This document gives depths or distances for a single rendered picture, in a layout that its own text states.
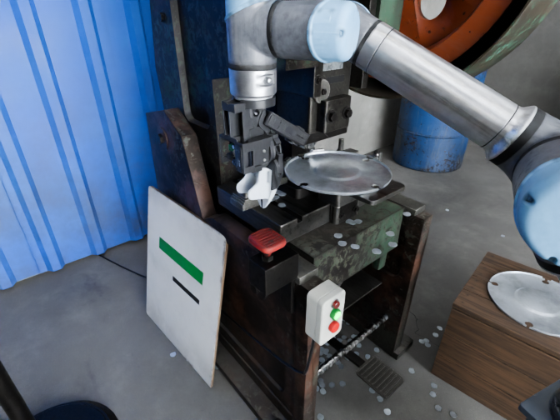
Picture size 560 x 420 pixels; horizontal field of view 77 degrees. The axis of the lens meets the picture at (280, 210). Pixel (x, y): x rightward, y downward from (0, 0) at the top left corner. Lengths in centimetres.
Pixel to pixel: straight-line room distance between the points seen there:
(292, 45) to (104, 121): 149
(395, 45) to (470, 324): 95
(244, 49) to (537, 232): 44
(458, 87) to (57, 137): 165
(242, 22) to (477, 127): 38
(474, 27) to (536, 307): 85
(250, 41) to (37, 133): 146
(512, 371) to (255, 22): 121
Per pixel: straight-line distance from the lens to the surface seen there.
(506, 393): 146
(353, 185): 92
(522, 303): 139
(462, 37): 114
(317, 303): 79
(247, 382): 139
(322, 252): 89
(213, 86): 103
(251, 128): 60
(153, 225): 146
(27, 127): 189
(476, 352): 139
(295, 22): 52
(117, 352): 162
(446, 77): 61
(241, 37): 56
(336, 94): 97
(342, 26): 50
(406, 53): 61
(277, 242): 72
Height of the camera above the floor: 117
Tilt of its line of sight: 30 degrees down
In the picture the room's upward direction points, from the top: straight up
